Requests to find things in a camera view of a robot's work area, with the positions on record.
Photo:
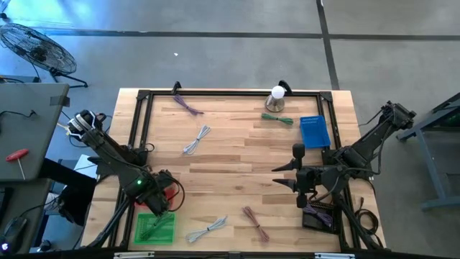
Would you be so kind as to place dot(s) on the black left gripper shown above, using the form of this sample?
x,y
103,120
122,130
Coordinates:
x,y
160,205

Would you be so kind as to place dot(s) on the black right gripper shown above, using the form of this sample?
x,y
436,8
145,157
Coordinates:
x,y
311,178

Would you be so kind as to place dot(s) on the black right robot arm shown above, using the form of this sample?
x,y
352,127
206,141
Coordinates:
x,y
366,144

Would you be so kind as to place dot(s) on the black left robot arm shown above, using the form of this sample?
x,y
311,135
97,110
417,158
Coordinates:
x,y
115,158

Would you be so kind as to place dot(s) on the red plastic basket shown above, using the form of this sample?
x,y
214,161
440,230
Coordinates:
x,y
171,194

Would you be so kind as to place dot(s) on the green plastic basket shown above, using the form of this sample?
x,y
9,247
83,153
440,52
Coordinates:
x,y
167,237

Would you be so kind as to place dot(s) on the blue plastic basket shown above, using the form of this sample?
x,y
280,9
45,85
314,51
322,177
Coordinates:
x,y
315,131

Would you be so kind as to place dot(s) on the black plastic basket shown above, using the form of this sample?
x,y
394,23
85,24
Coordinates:
x,y
312,224

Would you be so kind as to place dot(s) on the white bulb table lamp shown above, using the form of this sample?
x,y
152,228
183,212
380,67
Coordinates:
x,y
276,99

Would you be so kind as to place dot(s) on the white paper sheet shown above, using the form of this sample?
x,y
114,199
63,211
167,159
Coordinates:
x,y
84,163

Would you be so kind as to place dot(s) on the grey metal cart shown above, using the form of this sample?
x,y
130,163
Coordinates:
x,y
427,144

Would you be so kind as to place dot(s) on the black computer mouse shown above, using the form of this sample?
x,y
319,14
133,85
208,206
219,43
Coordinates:
x,y
14,228

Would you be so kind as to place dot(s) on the grey side desk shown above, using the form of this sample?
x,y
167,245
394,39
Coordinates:
x,y
28,126

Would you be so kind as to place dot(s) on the black floor fan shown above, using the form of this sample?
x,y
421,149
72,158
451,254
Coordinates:
x,y
37,48

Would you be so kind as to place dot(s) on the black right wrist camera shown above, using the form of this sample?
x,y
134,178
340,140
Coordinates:
x,y
298,151

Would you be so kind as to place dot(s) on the silver frame bracket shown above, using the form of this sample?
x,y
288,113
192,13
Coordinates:
x,y
334,256
133,255

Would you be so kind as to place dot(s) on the black frame clamp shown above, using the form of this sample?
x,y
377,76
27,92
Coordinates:
x,y
285,86
176,87

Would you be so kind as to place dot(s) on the black aluminium table frame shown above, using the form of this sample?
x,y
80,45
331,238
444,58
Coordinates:
x,y
233,93

